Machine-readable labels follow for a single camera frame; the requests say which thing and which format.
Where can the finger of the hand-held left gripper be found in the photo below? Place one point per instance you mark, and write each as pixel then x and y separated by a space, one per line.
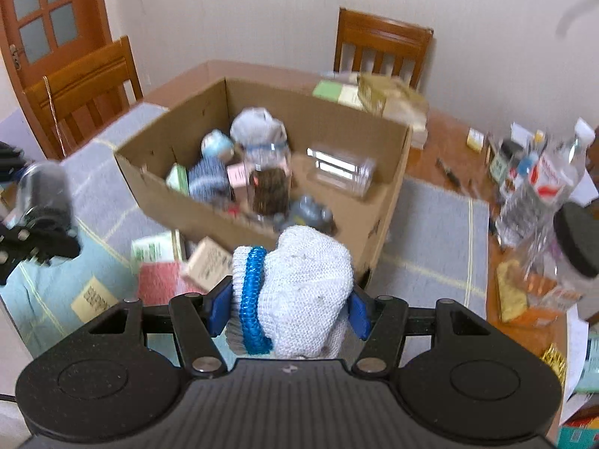
pixel 37 245
pixel 9 161

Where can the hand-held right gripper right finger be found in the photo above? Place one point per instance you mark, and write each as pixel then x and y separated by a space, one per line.
pixel 361 313

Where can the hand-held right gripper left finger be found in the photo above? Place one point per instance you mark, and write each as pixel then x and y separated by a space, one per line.
pixel 216 308

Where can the glass jar dark contents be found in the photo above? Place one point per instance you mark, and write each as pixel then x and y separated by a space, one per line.
pixel 42 191

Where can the white glove blue cuff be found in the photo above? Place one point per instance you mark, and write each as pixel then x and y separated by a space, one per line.
pixel 304 290
pixel 257 126

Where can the brown cardboard box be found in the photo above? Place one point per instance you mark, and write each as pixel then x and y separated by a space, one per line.
pixel 187 215

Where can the grey elephant toy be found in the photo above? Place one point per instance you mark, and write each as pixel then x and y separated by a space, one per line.
pixel 309 213

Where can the blue knitted cloth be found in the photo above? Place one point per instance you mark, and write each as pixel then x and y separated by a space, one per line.
pixel 208 178

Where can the plastic jar brown pellets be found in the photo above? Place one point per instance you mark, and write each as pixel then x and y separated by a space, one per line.
pixel 271 189

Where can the small pink box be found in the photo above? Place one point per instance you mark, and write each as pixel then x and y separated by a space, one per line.
pixel 236 175

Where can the clear plastic jar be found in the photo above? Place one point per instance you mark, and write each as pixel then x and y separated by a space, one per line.
pixel 341 168

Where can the beige labelled carton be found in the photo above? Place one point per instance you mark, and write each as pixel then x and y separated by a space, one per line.
pixel 208 259

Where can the pink knitted cloth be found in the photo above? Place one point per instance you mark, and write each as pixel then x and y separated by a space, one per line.
pixel 159 285

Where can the yellow printed card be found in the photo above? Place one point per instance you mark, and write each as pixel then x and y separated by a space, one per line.
pixel 93 298

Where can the blue grey table mat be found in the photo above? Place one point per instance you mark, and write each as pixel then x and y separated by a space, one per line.
pixel 440 252

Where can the wooden chair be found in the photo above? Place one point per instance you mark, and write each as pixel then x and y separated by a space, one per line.
pixel 84 93
pixel 383 46

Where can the wooden door glass panes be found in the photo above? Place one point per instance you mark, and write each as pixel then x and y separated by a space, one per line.
pixel 47 14

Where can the plastic bag yellow contents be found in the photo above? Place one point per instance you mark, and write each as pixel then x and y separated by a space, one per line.
pixel 512 290

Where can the white plush toy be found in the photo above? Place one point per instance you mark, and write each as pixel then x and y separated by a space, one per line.
pixel 217 145

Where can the black pen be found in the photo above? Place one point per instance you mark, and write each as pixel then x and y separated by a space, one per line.
pixel 448 172

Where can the orange packet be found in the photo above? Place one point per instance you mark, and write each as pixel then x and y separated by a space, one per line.
pixel 545 304

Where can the gold fidget spinner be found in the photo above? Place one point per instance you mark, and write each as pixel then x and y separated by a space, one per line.
pixel 555 360

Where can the small yellow box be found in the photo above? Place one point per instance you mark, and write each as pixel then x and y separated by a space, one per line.
pixel 476 139

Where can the stack of beige papers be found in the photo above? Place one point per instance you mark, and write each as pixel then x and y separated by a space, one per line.
pixel 397 103

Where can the dark capped green label bottle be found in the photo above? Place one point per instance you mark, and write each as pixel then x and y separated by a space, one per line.
pixel 510 159

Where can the white paper sheets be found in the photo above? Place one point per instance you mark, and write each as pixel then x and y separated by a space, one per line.
pixel 575 360

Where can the green paper booklet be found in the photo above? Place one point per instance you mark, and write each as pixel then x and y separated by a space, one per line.
pixel 337 92

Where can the large jar black lid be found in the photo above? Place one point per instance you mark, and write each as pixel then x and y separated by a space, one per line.
pixel 575 243

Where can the red white carton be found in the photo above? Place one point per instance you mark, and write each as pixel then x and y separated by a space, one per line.
pixel 547 177

